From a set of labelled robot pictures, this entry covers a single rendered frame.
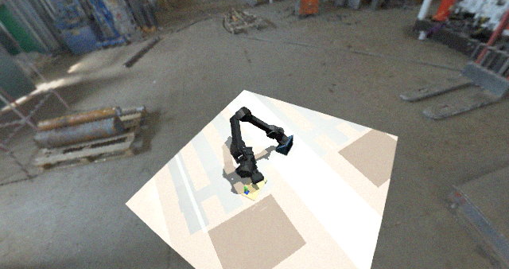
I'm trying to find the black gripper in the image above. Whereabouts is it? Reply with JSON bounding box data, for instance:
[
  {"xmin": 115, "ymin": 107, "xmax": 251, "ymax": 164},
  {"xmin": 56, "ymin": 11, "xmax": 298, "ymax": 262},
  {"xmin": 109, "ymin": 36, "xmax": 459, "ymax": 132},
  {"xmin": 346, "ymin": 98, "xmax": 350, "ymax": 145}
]
[{"xmin": 251, "ymin": 161, "xmax": 264, "ymax": 184}]

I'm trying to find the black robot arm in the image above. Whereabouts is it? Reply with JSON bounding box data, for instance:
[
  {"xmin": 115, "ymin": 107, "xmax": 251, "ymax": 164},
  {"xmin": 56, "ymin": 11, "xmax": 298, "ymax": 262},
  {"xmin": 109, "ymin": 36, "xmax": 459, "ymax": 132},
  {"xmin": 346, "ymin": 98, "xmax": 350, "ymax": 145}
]
[{"xmin": 229, "ymin": 107, "xmax": 290, "ymax": 178}]

